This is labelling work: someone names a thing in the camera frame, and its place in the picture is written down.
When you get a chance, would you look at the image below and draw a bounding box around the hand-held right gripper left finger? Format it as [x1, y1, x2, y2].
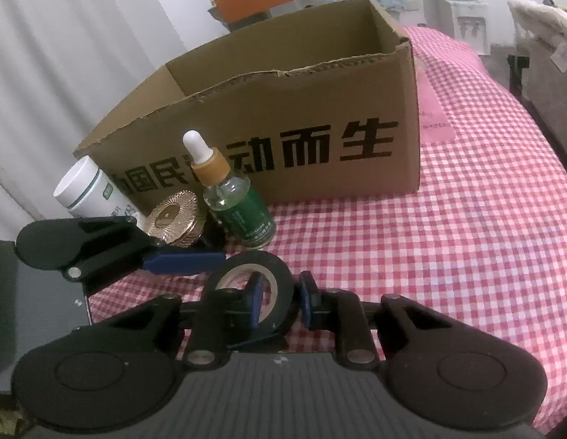
[93, 274, 266, 369]

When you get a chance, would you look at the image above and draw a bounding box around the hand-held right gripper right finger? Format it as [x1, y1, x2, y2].
[298, 271, 445, 369]

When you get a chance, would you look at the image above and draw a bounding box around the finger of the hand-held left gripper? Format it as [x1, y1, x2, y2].
[64, 216, 225, 294]

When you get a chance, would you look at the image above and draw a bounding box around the black tape roll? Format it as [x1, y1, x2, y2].
[202, 251, 299, 335]

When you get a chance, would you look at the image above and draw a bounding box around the gold lidded cream jar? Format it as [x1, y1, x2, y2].
[143, 191, 207, 250]

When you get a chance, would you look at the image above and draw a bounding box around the green dropper bottle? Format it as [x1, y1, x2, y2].
[182, 130, 277, 248]

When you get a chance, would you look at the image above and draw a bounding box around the white pill bottle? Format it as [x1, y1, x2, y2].
[53, 155, 142, 227]

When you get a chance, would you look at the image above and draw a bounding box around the brown cardboard box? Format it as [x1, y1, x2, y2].
[74, 0, 421, 220]

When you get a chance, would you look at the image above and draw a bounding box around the pink checkered tablecloth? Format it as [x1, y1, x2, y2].
[89, 25, 567, 435]

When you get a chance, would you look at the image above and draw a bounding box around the white curtain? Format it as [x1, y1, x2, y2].
[0, 0, 215, 243]

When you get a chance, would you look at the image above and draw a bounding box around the white water dispenser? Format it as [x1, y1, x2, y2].
[423, 0, 490, 56]

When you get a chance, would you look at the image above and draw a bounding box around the white fluffy blanket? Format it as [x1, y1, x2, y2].
[507, 0, 567, 74]

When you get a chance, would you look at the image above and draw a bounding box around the black chair frame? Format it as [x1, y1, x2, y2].
[507, 54, 532, 99]

